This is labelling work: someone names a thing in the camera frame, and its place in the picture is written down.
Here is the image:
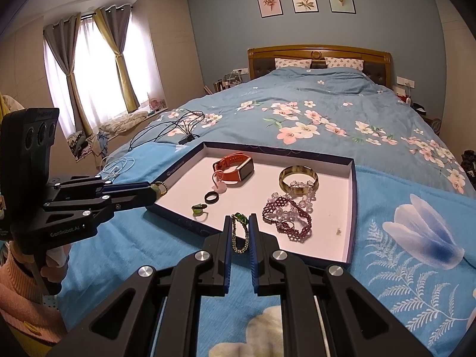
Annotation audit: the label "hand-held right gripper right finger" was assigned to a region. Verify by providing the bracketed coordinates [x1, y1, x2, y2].
[248, 213, 434, 357]

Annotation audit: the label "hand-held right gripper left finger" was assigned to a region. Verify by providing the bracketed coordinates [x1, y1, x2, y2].
[48, 214, 233, 357]

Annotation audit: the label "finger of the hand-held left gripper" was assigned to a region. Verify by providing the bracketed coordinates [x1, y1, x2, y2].
[43, 185, 155, 212]
[46, 176, 152, 194]

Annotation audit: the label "green gold chain necklace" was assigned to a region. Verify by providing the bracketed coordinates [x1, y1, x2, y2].
[231, 212, 250, 254]

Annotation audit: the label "green gold bead bracelet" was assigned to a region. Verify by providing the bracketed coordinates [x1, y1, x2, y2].
[150, 181, 169, 200]

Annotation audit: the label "purple beaded bracelet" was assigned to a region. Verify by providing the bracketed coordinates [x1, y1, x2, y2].
[262, 197, 312, 242]

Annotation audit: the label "shallow white tray box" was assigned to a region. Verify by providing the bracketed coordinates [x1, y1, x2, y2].
[145, 141, 358, 270]

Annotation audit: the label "pink braided bracelet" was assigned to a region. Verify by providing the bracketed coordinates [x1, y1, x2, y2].
[212, 170, 228, 194]

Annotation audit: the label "clear crystal bead bracelet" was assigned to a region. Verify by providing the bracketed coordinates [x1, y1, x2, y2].
[270, 179, 317, 221]

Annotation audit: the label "orange smart watch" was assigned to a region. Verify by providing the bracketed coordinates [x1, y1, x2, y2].
[212, 152, 256, 187]

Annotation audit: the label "amber bangle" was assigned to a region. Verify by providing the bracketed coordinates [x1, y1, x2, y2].
[278, 165, 320, 196]

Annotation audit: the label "person's left forearm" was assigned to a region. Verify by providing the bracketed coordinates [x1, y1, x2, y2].
[0, 255, 64, 345]

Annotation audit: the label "person's left hand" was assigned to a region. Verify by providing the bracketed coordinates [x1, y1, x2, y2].
[8, 240, 70, 285]

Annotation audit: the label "white earphones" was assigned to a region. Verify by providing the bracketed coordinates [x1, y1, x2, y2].
[98, 156, 135, 185]

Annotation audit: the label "pile of light clothes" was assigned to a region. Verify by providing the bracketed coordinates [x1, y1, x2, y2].
[66, 129, 113, 161]

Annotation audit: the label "crumpled bedding on sill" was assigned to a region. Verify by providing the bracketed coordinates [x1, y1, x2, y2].
[98, 110, 150, 135]

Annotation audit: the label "grey curtain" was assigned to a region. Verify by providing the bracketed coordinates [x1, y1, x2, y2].
[42, 11, 94, 140]

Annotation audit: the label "olive yellow curtain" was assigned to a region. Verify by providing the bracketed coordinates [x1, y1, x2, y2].
[92, 5, 141, 114]

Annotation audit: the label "white sheer curtain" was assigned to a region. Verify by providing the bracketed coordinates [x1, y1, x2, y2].
[73, 3, 167, 131]

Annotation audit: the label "blue floral blanket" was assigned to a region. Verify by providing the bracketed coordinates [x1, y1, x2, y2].
[56, 143, 476, 357]

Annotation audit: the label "dotted white pillow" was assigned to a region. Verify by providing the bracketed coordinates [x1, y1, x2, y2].
[324, 56, 365, 71]
[274, 57, 313, 70]

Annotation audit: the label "wooden bed headboard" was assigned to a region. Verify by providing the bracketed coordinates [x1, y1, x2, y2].
[247, 44, 393, 84]

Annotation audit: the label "bedside table with items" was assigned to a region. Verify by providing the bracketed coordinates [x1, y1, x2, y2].
[392, 83, 444, 135]

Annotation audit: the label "pile of dark clothes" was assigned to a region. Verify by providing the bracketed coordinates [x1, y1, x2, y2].
[460, 150, 476, 180]

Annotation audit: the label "pink flower framed picture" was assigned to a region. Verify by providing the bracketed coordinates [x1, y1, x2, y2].
[256, 0, 284, 18]

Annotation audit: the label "white flower framed picture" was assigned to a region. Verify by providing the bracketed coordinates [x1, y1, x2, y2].
[289, 0, 320, 15]

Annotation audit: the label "black charger cable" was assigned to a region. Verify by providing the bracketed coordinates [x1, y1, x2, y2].
[128, 108, 207, 151]

